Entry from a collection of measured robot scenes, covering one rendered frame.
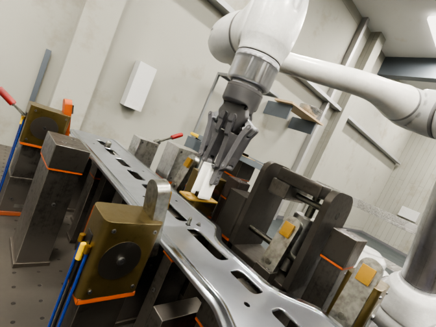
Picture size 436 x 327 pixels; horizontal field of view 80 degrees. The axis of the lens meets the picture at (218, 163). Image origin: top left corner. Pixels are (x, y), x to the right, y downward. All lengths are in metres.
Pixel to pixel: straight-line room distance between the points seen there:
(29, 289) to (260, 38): 0.73
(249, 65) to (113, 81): 2.78
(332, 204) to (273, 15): 0.36
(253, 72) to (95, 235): 0.36
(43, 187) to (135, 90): 2.46
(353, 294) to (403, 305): 0.47
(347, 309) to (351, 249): 0.10
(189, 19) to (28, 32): 1.66
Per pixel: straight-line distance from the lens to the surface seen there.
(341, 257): 0.58
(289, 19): 0.53
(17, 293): 0.78
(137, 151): 1.07
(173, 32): 3.45
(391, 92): 0.80
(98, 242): 0.38
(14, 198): 1.04
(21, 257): 0.84
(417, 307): 1.00
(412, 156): 10.58
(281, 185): 0.61
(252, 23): 0.53
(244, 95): 0.49
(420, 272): 0.98
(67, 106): 0.98
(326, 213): 0.55
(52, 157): 0.71
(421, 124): 0.89
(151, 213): 0.40
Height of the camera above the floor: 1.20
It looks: 6 degrees down
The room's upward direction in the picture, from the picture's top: 23 degrees clockwise
